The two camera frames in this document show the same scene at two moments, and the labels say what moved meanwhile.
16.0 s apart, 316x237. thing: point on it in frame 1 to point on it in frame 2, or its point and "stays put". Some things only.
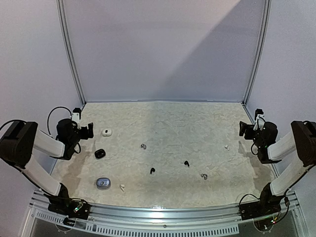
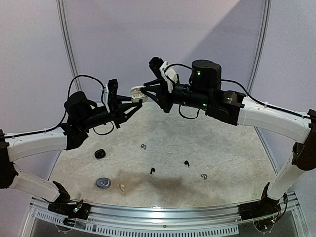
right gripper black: (243, 129) to (164, 92)
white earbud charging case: (107, 133) to (136, 94)
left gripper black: (85, 135) to (116, 110)
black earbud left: (152, 169) stays put
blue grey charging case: (103, 183) stays put
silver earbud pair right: (205, 176) stays put
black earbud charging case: (99, 153) stays put
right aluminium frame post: (267, 14) stays put
